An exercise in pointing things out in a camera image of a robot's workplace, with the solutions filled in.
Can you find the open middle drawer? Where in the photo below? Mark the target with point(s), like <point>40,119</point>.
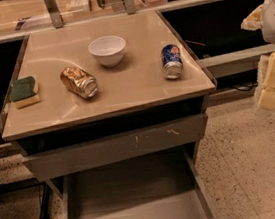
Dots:
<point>162,185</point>

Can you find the blue soda can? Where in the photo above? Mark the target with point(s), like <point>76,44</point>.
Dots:
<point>172,65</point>

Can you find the white bowl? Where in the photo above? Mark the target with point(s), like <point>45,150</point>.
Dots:
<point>108,50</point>

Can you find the closed top drawer front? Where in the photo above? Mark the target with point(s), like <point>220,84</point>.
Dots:
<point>119,147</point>

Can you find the orange soda can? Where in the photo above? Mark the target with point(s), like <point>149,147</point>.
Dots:
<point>79,82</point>

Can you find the grey drawer cabinet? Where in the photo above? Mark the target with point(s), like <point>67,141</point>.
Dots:
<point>131,95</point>

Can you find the green yellow sponge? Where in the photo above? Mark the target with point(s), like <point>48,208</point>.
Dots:
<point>24,92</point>

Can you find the white box on counter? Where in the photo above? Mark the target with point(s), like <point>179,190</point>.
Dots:
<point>80,5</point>

